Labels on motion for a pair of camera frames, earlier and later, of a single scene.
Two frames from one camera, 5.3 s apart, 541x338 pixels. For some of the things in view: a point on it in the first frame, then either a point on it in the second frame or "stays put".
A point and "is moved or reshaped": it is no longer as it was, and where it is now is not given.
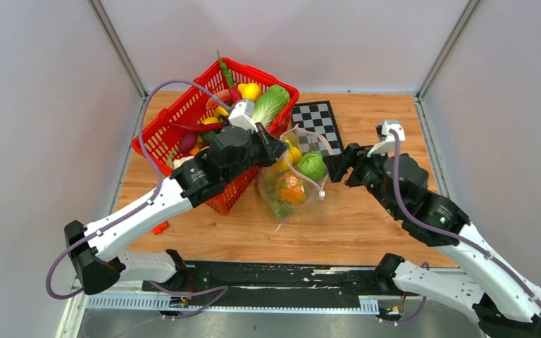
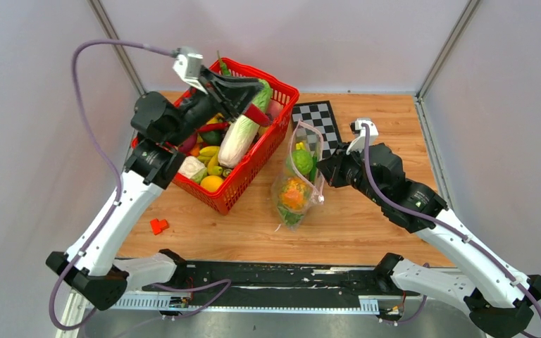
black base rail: x=346 y=281 stays put
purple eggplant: x=187 y=141 stays put
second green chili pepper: x=226 y=70 stays put
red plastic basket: x=230 y=95 stays put
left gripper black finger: x=271 y=149 to x=232 y=94
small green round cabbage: x=311 y=165 is moved or reshaped
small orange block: x=159 y=228 stays put
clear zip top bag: x=289 y=184 is moved or reshaped
